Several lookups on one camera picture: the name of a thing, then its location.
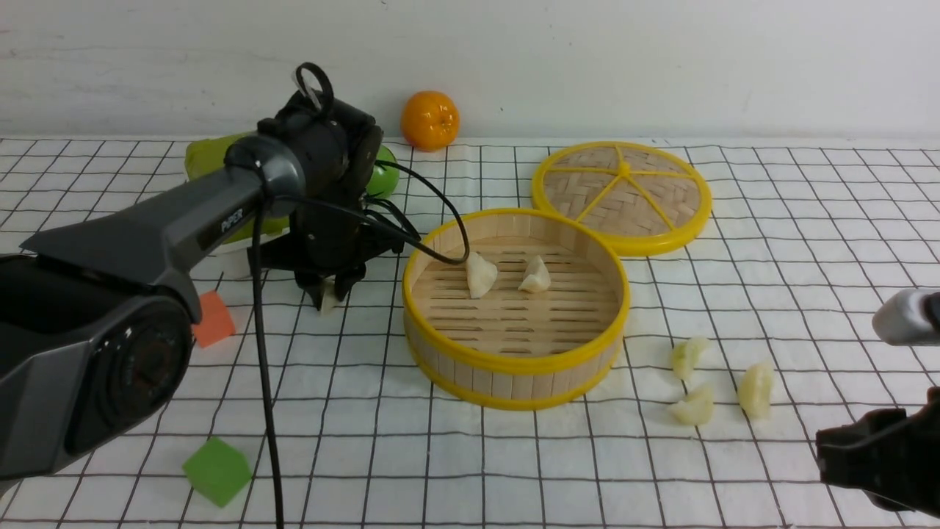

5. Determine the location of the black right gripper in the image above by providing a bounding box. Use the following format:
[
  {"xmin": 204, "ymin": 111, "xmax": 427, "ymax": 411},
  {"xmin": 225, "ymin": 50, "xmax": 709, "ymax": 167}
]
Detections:
[{"xmin": 815, "ymin": 387, "xmax": 939, "ymax": 518}]

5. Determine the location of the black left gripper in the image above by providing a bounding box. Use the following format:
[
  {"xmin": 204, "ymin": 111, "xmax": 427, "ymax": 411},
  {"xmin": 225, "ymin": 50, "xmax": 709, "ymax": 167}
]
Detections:
[{"xmin": 250, "ymin": 195, "xmax": 406, "ymax": 311}]

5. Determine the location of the white dumpling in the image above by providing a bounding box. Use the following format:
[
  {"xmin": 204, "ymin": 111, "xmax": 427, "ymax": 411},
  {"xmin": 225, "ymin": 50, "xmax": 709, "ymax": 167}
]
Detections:
[
  {"xmin": 319, "ymin": 278, "xmax": 341, "ymax": 316},
  {"xmin": 466, "ymin": 252, "xmax": 498, "ymax": 299},
  {"xmin": 517, "ymin": 255, "xmax": 552, "ymax": 292}
]

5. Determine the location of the pale dumpling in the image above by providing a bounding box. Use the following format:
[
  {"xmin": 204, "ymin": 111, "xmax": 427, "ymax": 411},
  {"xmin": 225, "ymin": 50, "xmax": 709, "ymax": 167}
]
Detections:
[
  {"xmin": 670, "ymin": 336, "xmax": 712, "ymax": 381},
  {"xmin": 737, "ymin": 361, "xmax": 775, "ymax": 420},
  {"xmin": 667, "ymin": 383, "xmax": 715, "ymax": 428}
]

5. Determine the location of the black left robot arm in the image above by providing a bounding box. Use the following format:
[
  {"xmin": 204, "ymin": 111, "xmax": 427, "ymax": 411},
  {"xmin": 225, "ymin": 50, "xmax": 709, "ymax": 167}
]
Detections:
[{"xmin": 1, "ymin": 93, "xmax": 402, "ymax": 490}]

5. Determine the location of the bamboo steamer tray yellow rim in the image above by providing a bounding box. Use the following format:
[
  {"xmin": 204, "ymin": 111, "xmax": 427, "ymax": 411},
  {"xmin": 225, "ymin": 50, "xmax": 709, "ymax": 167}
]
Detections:
[{"xmin": 402, "ymin": 209, "xmax": 631, "ymax": 411}]

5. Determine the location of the bamboo steamer lid yellow rim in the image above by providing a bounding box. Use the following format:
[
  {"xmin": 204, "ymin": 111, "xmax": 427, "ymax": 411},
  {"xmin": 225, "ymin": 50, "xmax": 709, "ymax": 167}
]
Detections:
[{"xmin": 532, "ymin": 141, "xmax": 714, "ymax": 257}]

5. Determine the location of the green lid white box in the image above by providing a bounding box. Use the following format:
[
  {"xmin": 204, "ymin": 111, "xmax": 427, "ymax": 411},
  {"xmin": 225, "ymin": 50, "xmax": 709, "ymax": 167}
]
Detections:
[{"xmin": 184, "ymin": 132, "xmax": 291, "ymax": 280}]

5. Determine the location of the green toy melon ball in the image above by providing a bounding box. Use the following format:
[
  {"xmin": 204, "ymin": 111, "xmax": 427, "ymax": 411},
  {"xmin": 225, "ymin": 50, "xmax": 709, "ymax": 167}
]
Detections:
[{"xmin": 366, "ymin": 145, "xmax": 400, "ymax": 200}]

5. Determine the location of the orange foam cube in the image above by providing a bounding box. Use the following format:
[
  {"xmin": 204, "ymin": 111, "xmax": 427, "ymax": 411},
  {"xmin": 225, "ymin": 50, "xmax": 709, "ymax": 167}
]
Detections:
[{"xmin": 192, "ymin": 291, "xmax": 236, "ymax": 348}]

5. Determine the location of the white checkered tablecloth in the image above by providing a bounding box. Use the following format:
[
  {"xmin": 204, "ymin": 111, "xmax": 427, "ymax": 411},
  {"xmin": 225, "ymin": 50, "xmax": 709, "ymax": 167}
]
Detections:
[{"xmin": 1, "ymin": 135, "xmax": 939, "ymax": 528}]

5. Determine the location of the orange toy fruit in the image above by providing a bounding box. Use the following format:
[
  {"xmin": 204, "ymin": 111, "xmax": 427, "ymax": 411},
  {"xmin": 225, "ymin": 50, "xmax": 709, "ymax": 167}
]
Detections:
[{"xmin": 399, "ymin": 90, "xmax": 460, "ymax": 153}]

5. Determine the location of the green foam cube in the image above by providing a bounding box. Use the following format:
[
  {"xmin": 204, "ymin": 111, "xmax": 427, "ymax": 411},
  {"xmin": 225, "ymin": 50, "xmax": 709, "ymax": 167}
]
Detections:
[{"xmin": 182, "ymin": 436, "xmax": 252, "ymax": 508}]

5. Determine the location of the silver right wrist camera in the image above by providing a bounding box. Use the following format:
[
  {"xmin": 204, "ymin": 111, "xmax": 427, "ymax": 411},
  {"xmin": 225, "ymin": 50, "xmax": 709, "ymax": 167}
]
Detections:
[{"xmin": 872, "ymin": 289, "xmax": 939, "ymax": 346}]

